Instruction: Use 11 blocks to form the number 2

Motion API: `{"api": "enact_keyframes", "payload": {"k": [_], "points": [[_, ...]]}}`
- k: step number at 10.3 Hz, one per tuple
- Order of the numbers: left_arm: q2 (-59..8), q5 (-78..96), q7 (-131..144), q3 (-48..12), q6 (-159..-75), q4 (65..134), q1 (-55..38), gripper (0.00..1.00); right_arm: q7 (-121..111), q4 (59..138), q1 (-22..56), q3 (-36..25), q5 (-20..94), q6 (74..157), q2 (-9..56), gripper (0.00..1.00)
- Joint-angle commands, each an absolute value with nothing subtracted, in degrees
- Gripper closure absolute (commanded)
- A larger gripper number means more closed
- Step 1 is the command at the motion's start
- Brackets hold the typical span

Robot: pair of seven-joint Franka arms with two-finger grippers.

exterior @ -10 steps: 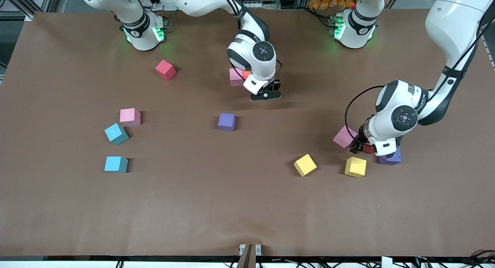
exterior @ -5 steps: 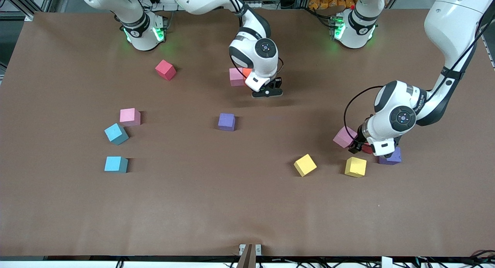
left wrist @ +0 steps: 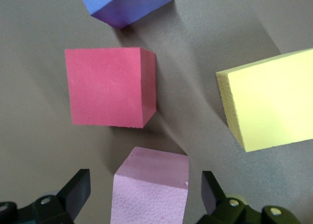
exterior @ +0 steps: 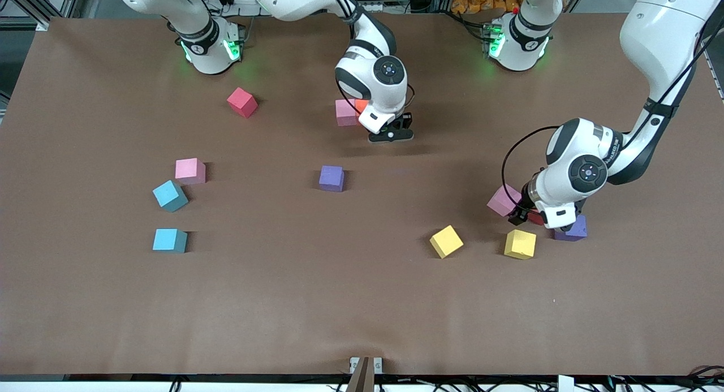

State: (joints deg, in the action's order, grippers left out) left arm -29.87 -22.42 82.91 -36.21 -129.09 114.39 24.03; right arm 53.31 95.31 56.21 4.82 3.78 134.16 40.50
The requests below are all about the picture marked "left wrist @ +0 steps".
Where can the large table cover mat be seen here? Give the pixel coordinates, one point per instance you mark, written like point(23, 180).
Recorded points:
point(31, 111)

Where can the purple foam cube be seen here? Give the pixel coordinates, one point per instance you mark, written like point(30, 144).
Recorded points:
point(122, 6)

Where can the red foam cube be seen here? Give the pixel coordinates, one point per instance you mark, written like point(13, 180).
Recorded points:
point(105, 87)

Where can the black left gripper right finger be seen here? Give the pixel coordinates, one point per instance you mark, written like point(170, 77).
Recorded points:
point(212, 197)

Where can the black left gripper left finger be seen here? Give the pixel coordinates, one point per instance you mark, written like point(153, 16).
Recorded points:
point(73, 197)

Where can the pink foam cube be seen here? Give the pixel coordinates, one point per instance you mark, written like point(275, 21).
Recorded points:
point(149, 192)

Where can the yellow foam cube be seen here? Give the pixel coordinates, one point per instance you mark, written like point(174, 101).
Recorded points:
point(269, 99)

